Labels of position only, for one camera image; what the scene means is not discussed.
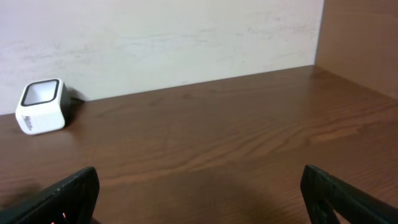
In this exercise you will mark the cardboard side panel right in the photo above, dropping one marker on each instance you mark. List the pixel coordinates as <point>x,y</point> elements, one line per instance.
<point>358,41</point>

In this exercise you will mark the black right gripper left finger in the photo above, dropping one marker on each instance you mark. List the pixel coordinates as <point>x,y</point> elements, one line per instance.
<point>71,200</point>

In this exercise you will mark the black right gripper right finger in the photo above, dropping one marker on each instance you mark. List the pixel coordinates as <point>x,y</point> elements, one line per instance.
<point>326,195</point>

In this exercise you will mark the white barcode scanner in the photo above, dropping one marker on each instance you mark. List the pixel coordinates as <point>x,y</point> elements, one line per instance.
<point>43,107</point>

